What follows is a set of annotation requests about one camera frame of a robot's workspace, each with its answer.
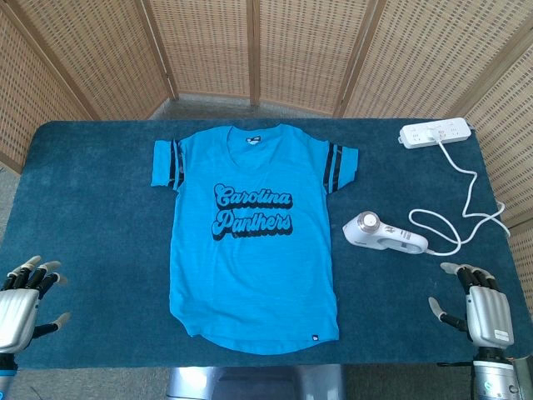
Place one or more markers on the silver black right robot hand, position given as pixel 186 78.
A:
pixel 489 314

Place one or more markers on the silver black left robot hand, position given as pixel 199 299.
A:
pixel 16 310

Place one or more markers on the white handheld steam iron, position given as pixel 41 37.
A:
pixel 375 237

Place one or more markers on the blue Carolina Panthers t-shirt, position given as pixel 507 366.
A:
pixel 254 271

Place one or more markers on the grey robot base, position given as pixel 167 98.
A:
pixel 254 383

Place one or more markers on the dark blue table cloth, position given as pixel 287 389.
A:
pixel 91 208

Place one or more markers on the white power strip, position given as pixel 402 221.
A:
pixel 449 131

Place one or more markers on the white power plug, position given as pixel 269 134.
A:
pixel 433 135

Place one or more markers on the wicker folding screen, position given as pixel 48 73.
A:
pixel 208 50

